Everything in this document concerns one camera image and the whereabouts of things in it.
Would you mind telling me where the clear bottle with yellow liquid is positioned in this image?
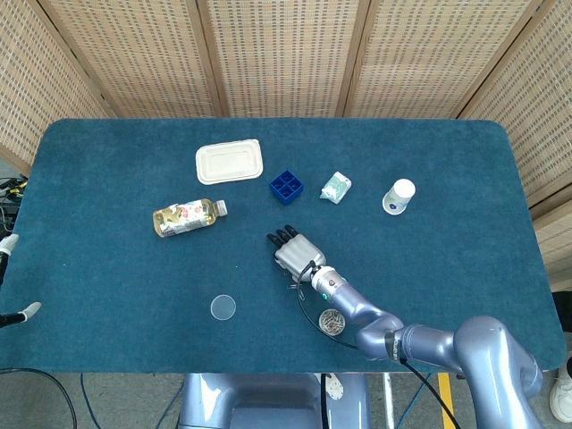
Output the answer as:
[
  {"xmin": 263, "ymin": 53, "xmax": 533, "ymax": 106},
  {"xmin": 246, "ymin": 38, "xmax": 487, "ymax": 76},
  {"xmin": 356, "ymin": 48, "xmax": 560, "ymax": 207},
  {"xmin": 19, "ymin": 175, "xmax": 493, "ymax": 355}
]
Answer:
[{"xmin": 152, "ymin": 198, "xmax": 228, "ymax": 240}]

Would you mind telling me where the cream rectangular tray lid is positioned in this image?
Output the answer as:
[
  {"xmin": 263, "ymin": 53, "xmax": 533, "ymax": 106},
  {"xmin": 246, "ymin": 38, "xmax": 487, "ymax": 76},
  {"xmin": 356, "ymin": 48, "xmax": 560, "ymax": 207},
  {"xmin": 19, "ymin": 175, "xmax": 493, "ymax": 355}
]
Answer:
[{"xmin": 195, "ymin": 139, "xmax": 264, "ymax": 186}]

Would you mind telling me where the clear round plastic lid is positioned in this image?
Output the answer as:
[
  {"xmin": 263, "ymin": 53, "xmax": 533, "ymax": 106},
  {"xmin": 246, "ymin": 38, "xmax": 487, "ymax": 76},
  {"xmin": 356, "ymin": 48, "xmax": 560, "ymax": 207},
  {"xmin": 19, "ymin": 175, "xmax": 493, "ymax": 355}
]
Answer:
[{"xmin": 210, "ymin": 294, "xmax": 238, "ymax": 321}]

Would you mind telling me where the blue floor cable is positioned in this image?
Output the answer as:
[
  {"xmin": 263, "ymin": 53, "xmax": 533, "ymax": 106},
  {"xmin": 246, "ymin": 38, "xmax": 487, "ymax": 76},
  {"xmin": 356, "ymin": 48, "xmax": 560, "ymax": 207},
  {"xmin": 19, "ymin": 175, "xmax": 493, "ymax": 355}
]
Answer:
[{"xmin": 80, "ymin": 373, "xmax": 98, "ymax": 429}]

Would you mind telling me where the white green tissue packet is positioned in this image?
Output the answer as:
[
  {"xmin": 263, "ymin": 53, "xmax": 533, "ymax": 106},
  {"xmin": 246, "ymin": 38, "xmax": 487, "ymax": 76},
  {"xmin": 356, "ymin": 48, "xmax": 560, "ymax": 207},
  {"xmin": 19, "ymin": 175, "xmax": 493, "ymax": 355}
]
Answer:
[{"xmin": 318, "ymin": 172, "xmax": 352, "ymax": 205}]

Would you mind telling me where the clear jar of paperclips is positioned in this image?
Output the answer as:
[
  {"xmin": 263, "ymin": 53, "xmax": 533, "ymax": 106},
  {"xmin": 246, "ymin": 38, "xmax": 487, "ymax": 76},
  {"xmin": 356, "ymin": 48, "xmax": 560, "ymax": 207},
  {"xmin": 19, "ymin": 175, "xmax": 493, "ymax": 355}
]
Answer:
[{"xmin": 318, "ymin": 308, "xmax": 347, "ymax": 335}]

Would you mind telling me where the white floral paper cup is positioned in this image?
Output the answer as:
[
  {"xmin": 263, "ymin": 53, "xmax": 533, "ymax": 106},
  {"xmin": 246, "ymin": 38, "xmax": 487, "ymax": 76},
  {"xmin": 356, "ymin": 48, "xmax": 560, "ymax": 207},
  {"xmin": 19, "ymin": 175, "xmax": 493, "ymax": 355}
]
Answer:
[{"xmin": 382, "ymin": 178, "xmax": 416, "ymax": 216}]

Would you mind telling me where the black floor cable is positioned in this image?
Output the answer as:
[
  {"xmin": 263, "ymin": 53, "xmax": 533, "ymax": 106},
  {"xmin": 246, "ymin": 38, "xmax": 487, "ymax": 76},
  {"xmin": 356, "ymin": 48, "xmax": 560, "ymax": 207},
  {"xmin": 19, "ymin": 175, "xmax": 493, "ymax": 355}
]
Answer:
[{"xmin": 0, "ymin": 367, "xmax": 78, "ymax": 429}]

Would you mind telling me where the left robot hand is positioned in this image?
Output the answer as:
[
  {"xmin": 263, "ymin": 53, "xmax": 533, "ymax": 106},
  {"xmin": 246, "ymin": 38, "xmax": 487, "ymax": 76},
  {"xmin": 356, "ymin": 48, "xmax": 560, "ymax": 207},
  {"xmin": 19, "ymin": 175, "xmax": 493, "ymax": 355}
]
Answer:
[{"xmin": 0, "ymin": 233, "xmax": 43, "ymax": 330}]

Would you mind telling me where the blue table cloth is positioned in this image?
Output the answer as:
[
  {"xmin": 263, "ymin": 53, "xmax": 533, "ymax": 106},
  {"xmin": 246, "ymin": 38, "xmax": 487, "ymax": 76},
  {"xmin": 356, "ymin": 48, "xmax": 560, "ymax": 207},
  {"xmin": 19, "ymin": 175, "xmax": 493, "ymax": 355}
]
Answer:
[{"xmin": 0, "ymin": 118, "xmax": 565, "ymax": 374}]

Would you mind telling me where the white table leg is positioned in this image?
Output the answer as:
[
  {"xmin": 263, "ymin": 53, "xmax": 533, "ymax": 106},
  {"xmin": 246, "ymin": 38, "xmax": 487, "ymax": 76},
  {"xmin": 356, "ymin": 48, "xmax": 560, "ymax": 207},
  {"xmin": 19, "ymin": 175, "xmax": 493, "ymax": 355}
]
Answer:
[{"xmin": 382, "ymin": 373, "xmax": 395, "ymax": 429}]

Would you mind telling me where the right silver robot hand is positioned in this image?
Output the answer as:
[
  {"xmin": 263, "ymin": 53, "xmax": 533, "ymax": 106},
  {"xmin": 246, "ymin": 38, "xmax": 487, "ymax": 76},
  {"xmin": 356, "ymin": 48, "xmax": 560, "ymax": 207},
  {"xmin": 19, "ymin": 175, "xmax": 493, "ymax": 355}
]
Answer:
[{"xmin": 266, "ymin": 225, "xmax": 326, "ymax": 283}]

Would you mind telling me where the tangled cable bundle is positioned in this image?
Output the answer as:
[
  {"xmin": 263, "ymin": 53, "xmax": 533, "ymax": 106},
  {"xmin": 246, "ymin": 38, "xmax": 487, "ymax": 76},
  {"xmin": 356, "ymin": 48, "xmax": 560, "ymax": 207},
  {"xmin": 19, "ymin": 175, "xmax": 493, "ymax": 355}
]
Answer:
[{"xmin": 0, "ymin": 176, "xmax": 29, "ymax": 233}]

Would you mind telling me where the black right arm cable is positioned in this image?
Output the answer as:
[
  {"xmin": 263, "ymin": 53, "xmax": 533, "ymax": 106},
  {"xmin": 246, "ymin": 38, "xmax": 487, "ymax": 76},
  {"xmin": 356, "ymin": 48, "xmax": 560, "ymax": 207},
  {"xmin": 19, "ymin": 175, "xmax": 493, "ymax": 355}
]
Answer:
[{"xmin": 297, "ymin": 261, "xmax": 461, "ymax": 429}]

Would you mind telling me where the silver-blue robot torso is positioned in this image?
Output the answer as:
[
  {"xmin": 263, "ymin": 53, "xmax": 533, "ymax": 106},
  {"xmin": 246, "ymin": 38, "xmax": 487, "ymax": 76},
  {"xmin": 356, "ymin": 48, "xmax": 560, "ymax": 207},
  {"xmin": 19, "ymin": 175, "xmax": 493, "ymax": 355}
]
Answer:
[{"xmin": 178, "ymin": 373, "xmax": 372, "ymax": 429}]

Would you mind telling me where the blue four-compartment box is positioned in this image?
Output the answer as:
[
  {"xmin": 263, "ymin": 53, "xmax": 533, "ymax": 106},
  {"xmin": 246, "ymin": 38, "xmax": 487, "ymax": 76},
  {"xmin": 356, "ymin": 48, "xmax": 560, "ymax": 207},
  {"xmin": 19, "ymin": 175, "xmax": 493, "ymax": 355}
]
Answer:
[{"xmin": 268, "ymin": 169, "xmax": 307, "ymax": 206}]

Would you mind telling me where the woven wicker folding screen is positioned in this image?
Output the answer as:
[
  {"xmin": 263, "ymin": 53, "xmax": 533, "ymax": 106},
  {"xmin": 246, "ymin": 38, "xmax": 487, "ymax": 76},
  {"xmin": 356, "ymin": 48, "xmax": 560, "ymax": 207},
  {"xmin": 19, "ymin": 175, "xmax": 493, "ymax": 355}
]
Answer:
[{"xmin": 0, "ymin": 0, "xmax": 572, "ymax": 291}]

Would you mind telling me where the white shoe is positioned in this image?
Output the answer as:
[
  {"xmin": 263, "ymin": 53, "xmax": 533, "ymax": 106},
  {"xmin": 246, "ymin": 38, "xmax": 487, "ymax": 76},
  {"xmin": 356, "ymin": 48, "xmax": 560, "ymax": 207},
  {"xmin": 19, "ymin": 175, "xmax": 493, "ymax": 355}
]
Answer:
[{"xmin": 549, "ymin": 357, "xmax": 572, "ymax": 424}]

